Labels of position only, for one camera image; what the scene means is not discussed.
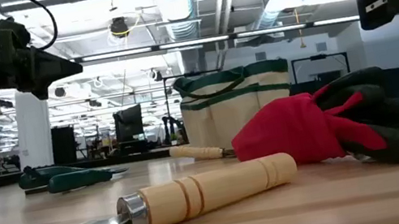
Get red and black gardening glove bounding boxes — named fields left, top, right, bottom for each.
left=223, top=62, right=399, bottom=195

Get long ceiling light strip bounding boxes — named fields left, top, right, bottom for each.
left=70, top=7, right=361, bottom=71

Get small potted plant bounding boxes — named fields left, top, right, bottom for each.
left=169, top=131, right=181, bottom=147

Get wooden handled dark blade tool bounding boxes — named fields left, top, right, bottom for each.
left=167, top=135, right=237, bottom=169

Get green handled pruning shears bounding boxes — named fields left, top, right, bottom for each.
left=15, top=148, right=132, bottom=200

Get black background monitor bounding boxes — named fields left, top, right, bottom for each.
left=111, top=104, right=147, bottom=144
left=381, top=66, right=399, bottom=101

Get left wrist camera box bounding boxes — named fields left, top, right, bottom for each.
left=0, top=13, right=36, bottom=68

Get hanging black cable reel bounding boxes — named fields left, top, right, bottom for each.
left=107, top=15, right=132, bottom=41

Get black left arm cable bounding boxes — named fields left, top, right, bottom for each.
left=15, top=0, right=61, bottom=54

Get beige canvas bag green trim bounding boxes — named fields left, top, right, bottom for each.
left=171, top=56, right=302, bottom=159

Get black cabinet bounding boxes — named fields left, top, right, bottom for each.
left=48, top=123, right=80, bottom=166

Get black rectangular stand frame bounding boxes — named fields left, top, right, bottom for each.
left=290, top=49, right=352, bottom=86

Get white pillar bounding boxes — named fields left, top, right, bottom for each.
left=9, top=88, right=60, bottom=171

